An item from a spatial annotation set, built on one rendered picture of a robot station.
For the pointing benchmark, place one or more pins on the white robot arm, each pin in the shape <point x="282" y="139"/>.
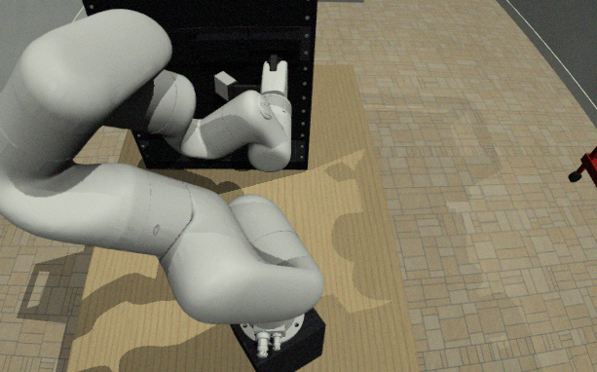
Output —
<point x="65" y="84"/>

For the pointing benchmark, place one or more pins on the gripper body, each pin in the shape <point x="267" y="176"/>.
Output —
<point x="274" y="82"/>

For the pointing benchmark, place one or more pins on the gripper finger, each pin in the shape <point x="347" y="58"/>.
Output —
<point x="272" y="61"/>

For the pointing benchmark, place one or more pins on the black server rack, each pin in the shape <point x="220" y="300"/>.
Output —
<point x="284" y="28"/>

